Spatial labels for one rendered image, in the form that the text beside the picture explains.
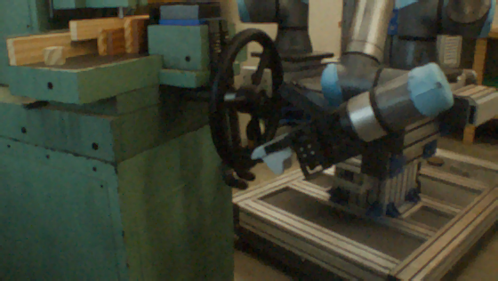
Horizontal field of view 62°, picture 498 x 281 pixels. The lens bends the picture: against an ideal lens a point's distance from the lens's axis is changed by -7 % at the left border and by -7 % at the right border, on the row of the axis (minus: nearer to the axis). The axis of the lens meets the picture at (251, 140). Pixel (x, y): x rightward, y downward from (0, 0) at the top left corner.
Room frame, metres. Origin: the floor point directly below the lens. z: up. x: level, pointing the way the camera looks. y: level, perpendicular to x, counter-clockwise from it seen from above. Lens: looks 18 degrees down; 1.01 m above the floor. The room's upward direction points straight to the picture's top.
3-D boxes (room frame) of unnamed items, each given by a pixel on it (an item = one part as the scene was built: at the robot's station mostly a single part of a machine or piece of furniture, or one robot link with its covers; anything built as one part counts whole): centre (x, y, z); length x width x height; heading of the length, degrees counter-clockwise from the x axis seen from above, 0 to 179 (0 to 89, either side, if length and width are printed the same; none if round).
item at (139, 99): (1.02, 0.25, 0.82); 0.40 x 0.21 x 0.04; 152
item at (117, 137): (1.11, 0.41, 0.76); 0.57 x 0.45 x 0.09; 62
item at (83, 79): (1.01, 0.20, 0.87); 0.61 x 0.30 x 0.06; 152
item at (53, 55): (0.81, 0.37, 0.92); 0.03 x 0.03 x 0.03; 14
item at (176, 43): (0.97, 0.13, 0.92); 0.15 x 0.13 x 0.09; 152
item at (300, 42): (1.67, -0.15, 0.87); 0.15 x 0.15 x 0.10
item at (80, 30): (1.16, 0.24, 0.95); 0.55 x 0.02 x 0.04; 152
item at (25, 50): (1.07, 0.31, 0.93); 0.60 x 0.02 x 0.05; 152
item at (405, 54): (1.31, -0.50, 0.87); 0.15 x 0.15 x 0.10
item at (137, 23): (1.03, 0.21, 0.94); 0.16 x 0.01 x 0.07; 152
